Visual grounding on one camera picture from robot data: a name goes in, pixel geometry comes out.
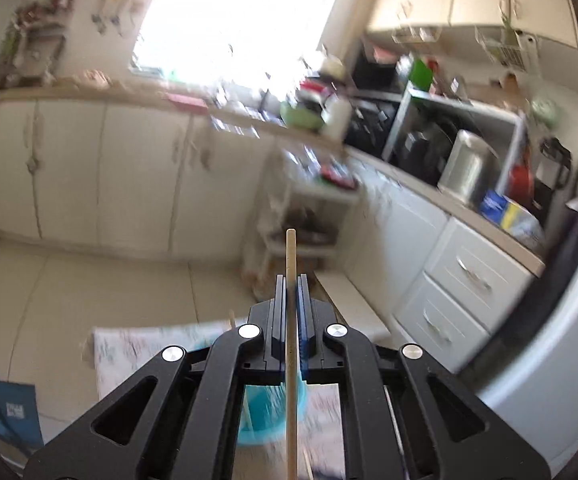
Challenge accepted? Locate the white thermos jug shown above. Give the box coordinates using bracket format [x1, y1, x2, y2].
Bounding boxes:
[320, 96, 353, 143]

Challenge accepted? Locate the green bowl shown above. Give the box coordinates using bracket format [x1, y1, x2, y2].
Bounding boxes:
[280, 101, 324, 131]

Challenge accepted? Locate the blue box on floor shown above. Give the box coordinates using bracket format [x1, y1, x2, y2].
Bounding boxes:
[0, 380, 44, 451]

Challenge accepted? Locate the floral tablecloth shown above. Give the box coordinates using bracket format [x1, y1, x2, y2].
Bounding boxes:
[83, 318, 345, 479]

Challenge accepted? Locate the steel pot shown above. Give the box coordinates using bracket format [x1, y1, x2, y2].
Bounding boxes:
[438, 130, 499, 209]

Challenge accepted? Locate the white tiered storage rack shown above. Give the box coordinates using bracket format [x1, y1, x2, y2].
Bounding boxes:
[242, 146, 362, 299]

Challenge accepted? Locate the wooden chopstick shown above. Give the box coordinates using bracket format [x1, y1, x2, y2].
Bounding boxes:
[286, 229, 298, 480]

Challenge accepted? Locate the turquoise perforated plastic basket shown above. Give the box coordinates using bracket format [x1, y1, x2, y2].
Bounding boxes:
[237, 384, 287, 446]

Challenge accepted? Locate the black toaster oven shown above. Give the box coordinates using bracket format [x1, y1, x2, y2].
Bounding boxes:
[344, 94, 402, 158]

